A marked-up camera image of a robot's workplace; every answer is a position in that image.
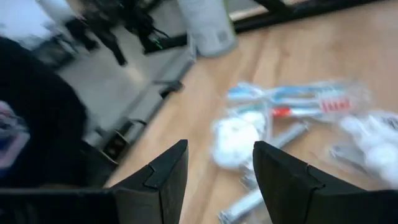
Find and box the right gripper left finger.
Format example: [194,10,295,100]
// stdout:
[111,139,190,224]

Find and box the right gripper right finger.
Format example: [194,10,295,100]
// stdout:
[253,141,398,224]

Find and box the silver foil toothpaste tube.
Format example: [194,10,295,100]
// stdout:
[217,186,265,224]

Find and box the clear packaged metal tool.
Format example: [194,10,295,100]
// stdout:
[270,123,308,149]

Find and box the cotton balls plastic bag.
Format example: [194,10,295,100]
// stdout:
[210,110,271,170]
[329,111,398,189]

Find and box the teal toothbrush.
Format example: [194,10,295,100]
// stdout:
[229,93,327,114]

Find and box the red toothbrush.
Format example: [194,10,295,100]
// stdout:
[236,98,355,121]

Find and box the blue toothbrush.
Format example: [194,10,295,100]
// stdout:
[226,81,371,102]

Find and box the black floor equipment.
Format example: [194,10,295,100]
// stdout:
[123,0,189,55]

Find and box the white cylindrical container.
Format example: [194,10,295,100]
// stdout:
[177,0,239,58]

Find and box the black edge bracket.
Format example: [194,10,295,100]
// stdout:
[101,118,147,162]
[154,79,184,100]

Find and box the black metal table frame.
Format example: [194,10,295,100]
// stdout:
[228,0,383,34]

